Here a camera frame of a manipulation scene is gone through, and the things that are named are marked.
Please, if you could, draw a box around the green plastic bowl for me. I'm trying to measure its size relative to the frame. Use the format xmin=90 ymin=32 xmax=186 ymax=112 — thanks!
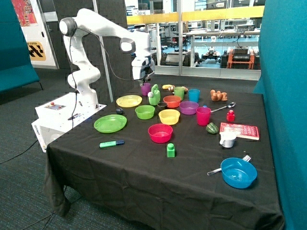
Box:
xmin=135 ymin=105 xmax=155 ymax=120

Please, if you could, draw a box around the green highlighter marker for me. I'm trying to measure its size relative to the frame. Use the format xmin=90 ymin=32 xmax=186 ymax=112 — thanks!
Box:
xmin=99 ymin=140 xmax=125 ymax=148

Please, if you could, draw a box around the teal sofa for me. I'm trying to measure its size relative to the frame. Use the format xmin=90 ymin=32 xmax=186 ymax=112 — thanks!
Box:
xmin=0 ymin=0 xmax=40 ymax=92

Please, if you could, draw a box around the pink plastic cup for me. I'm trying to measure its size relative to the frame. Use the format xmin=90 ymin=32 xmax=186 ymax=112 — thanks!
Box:
xmin=196 ymin=107 xmax=211 ymax=126

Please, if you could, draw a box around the black pen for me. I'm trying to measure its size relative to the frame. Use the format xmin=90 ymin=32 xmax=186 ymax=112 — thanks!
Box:
xmin=68 ymin=114 xmax=80 ymax=120

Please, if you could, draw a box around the green plastic cup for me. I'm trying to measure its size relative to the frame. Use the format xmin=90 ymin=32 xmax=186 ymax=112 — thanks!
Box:
xmin=174 ymin=87 xmax=185 ymax=101

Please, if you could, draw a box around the black tablecloth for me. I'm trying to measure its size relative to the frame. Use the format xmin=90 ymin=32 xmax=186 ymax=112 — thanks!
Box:
xmin=44 ymin=90 xmax=285 ymax=230

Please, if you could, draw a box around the green plastic plate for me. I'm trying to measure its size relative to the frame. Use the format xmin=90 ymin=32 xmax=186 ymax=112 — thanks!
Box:
xmin=94 ymin=115 xmax=127 ymax=133

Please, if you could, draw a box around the brown plush toy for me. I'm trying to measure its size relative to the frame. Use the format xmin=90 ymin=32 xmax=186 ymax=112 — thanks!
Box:
xmin=210 ymin=90 xmax=228 ymax=102

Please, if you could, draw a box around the teal partition wall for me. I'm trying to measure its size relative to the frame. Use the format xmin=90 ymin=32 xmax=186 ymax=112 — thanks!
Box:
xmin=254 ymin=0 xmax=307 ymax=230

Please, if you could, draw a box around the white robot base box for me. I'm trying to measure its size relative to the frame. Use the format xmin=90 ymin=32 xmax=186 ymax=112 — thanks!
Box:
xmin=32 ymin=92 xmax=106 ymax=152

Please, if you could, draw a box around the orange plastic bowl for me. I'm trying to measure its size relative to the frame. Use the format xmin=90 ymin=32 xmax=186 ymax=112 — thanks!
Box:
xmin=163 ymin=95 xmax=181 ymax=108

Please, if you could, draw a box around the green toy bell pepper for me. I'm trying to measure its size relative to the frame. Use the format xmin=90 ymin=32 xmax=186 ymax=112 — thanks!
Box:
xmin=206 ymin=123 xmax=219 ymax=135

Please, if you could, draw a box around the dark blue toy plum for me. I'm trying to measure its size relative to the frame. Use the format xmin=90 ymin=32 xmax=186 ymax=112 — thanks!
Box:
xmin=116 ymin=108 xmax=124 ymax=115

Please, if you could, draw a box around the blue plastic cup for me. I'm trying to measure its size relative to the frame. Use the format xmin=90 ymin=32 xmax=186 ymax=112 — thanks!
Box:
xmin=188 ymin=89 xmax=200 ymax=103

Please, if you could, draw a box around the pink plastic bowl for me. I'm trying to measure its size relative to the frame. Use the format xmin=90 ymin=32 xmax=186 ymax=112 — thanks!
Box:
xmin=148 ymin=124 xmax=173 ymax=143

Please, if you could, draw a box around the white mug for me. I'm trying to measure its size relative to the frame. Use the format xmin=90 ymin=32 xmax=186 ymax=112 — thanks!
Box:
xmin=219 ymin=131 xmax=236 ymax=148

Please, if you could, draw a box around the yellow plastic bowl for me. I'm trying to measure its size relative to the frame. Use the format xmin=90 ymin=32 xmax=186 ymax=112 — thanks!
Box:
xmin=158 ymin=109 xmax=180 ymax=125

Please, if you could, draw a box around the purple plastic bowl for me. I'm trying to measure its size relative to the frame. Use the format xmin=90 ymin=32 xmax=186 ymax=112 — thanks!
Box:
xmin=179 ymin=101 xmax=199 ymax=115

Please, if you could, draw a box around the metal spoon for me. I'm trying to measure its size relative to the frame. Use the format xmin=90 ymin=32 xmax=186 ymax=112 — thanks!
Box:
xmin=211 ymin=102 xmax=236 ymax=113

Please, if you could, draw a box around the green toy brick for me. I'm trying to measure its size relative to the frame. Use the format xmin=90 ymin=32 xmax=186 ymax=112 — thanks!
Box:
xmin=166 ymin=143 xmax=176 ymax=158

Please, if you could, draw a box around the blue plastic bowl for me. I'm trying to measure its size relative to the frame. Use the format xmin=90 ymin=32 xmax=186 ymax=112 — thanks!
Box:
xmin=221 ymin=158 xmax=258 ymax=189

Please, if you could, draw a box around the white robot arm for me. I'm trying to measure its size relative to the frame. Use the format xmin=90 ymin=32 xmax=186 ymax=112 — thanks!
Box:
xmin=59 ymin=8 xmax=154 ymax=109

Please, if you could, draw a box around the red book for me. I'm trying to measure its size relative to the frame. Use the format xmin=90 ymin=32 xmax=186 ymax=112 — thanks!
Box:
xmin=220 ymin=123 xmax=260 ymax=140

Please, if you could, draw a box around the green toy watering can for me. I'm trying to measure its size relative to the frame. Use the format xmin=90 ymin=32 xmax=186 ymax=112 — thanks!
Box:
xmin=148 ymin=84 xmax=161 ymax=106

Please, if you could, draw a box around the brown toy mushroom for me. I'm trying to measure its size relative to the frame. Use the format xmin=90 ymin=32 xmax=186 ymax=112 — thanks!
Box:
xmin=168 ymin=85 xmax=188 ymax=92

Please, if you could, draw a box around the metal fork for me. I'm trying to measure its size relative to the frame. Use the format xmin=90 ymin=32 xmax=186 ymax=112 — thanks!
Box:
xmin=207 ymin=155 xmax=251 ymax=176

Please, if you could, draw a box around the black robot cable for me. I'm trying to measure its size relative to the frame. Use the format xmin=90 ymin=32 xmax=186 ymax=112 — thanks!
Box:
xmin=0 ymin=26 xmax=144 ymax=165

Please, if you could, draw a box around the purple plastic cup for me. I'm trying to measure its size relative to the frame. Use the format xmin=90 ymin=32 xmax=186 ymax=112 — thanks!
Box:
xmin=141 ymin=82 xmax=151 ymax=96

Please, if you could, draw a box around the yellow toy banana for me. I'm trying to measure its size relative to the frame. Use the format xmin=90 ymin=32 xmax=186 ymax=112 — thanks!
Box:
xmin=162 ymin=84 xmax=174 ymax=90

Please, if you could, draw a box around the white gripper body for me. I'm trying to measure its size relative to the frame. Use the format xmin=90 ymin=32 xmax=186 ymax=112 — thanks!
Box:
xmin=131 ymin=56 xmax=155 ymax=81

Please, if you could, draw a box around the yellow plastic plate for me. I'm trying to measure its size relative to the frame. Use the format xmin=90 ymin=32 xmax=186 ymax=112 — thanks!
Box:
xmin=116 ymin=95 xmax=142 ymax=108

